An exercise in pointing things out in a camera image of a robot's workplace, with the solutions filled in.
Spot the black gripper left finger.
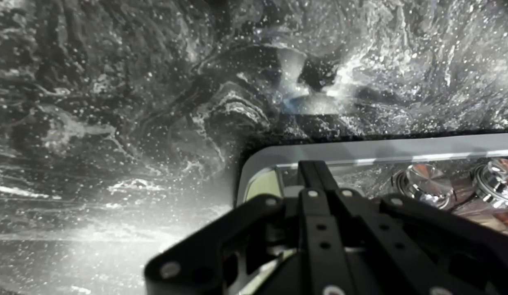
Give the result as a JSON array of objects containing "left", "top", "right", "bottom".
[{"left": 143, "top": 158, "right": 350, "bottom": 295}]

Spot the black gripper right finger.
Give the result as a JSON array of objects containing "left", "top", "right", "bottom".
[{"left": 320, "top": 160, "right": 508, "bottom": 295}]

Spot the clear plastic container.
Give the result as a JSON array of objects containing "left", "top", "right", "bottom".
[{"left": 233, "top": 130, "right": 508, "bottom": 237}]

